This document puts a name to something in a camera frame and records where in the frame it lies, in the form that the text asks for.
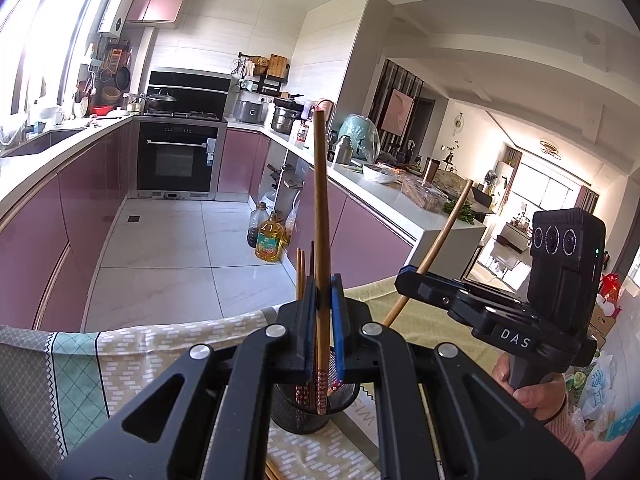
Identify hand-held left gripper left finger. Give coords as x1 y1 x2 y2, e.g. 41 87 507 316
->
57 275 319 480

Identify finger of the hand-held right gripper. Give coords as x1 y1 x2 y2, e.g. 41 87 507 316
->
395 272 471 311
399 265 467 287

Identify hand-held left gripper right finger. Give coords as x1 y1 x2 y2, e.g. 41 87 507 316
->
330 275 586 480

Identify floral-end bamboo chopstick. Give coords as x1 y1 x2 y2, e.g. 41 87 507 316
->
311 109 333 415
382 179 474 327

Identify set of wooden chopsticks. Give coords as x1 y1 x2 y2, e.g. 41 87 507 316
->
264 245 346 480

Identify black mesh utensil holder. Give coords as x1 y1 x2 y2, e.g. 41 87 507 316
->
270 380 362 436

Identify person's right forearm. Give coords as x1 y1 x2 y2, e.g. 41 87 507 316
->
542 400 628 467

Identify person's right hand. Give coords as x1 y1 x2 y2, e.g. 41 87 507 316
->
491 354 569 423

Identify clear plastic container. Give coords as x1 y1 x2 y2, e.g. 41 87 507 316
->
400 176 451 214

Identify green leafy vegetables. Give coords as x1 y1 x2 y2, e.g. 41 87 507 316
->
442 200 476 224

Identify living room window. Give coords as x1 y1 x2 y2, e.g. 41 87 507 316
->
515 157 599 221

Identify white bowl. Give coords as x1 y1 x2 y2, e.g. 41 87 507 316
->
362 164 399 184

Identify yellow cooking oil bottle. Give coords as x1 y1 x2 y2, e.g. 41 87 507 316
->
255 210 285 264

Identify dark liquid plastic bottle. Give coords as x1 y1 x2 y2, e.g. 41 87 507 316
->
246 201 269 249

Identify white printed plastic bag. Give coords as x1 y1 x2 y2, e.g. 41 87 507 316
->
570 352 634 444

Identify teal plastic-covered appliance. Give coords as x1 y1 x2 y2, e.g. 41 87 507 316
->
339 114 381 161

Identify patchwork printed tablecloth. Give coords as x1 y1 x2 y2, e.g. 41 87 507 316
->
0 280 506 480

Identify stainless stockpot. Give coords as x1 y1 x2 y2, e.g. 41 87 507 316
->
271 105 301 135

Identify black built-in oven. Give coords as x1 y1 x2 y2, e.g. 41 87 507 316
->
135 121 221 194

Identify grey rice cooker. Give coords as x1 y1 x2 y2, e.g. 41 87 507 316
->
233 99 266 125

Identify pink kitchen counter unit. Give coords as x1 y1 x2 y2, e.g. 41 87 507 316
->
0 112 488 333

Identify black range hood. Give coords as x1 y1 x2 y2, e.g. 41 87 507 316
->
146 67 232 116

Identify black wok with lid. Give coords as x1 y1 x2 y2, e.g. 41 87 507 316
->
145 89 179 111

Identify kitchen sink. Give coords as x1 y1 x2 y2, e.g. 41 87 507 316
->
5 127 86 159

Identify white water heater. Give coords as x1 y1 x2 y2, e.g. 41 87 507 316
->
97 0 137 39

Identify kitchen window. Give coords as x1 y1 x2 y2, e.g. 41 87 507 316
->
0 0 108 126

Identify pink wall picture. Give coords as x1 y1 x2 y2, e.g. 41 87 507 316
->
380 87 415 137

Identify striped wall panel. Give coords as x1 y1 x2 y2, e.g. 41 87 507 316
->
367 59 424 149

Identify black wall rack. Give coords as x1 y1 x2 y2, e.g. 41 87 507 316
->
237 52 291 96

